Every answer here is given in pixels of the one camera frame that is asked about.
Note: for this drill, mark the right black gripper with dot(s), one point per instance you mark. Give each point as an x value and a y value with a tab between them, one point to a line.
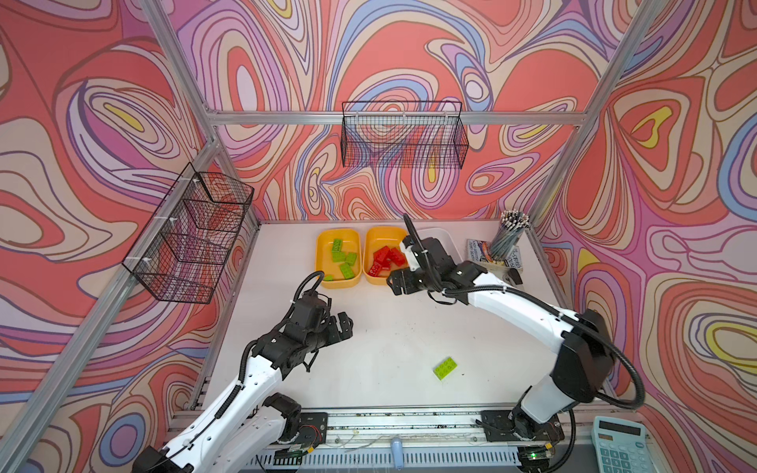
406	276

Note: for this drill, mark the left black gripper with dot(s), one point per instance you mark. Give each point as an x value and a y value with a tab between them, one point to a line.
334	334

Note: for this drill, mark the red lego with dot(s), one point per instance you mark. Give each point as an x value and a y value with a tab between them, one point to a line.
397	257
382	256
376	269

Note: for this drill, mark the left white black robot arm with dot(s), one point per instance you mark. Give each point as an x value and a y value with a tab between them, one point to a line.
251	413

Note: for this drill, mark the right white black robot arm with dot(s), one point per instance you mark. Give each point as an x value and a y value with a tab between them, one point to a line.
588	366

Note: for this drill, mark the white plastic bin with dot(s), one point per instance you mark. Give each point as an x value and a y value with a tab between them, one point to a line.
445	239

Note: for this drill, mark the paperback book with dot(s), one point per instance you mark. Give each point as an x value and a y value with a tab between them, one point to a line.
478	251

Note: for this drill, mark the middle yellow plastic bin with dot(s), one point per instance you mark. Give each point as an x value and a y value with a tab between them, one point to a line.
376	238

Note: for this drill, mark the yellow plastic bin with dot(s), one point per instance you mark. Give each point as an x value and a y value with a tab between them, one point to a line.
376	238
351	243

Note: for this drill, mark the left yellow plastic bin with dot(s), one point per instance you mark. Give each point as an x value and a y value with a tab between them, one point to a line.
351	243

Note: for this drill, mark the cup of pencils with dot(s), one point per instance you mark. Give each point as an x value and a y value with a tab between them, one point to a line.
512	224

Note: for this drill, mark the light green calculator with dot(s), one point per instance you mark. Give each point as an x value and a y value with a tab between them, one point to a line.
621	446

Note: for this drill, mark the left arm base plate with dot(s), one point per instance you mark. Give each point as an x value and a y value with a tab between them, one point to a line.
308	429

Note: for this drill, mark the back black wire basket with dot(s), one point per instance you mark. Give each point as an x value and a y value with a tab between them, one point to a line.
403	134

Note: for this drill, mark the black wire basket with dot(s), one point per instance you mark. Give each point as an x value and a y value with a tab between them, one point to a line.
403	134
198	223

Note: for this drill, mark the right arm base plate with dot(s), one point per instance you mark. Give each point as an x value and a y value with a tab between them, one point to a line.
502	426

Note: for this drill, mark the left black wire basket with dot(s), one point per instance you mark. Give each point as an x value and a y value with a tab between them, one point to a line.
198	223

